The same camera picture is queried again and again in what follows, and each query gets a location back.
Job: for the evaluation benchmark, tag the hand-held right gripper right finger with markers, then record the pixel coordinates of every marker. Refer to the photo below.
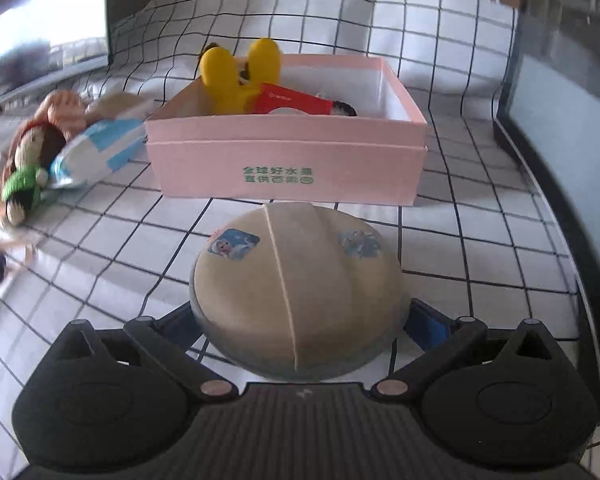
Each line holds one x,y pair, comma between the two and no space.
432,327

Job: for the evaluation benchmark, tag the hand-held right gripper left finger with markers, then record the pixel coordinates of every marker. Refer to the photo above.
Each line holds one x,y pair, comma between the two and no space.
177,322

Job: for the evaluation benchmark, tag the crochet doll with green dress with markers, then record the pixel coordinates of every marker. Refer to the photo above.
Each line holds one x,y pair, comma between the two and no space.
30,160

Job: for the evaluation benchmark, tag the beige round pouch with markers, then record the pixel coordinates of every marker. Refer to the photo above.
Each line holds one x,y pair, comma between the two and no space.
300,285

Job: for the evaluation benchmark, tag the blue white snack packet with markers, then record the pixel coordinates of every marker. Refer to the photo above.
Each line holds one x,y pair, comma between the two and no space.
100,147

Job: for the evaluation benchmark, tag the pink cardboard box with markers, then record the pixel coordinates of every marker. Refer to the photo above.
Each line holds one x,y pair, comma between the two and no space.
280,170

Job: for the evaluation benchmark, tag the yellow plush toy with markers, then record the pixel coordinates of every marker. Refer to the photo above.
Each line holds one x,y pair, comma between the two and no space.
222,82

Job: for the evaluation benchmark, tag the red printed packet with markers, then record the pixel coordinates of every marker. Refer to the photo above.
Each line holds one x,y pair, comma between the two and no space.
290,102

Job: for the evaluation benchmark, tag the black grid white tablecloth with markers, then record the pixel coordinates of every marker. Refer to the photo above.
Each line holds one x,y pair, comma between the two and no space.
480,240

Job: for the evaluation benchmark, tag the black computer monitor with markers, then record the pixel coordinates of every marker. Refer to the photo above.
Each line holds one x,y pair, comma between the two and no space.
30,25

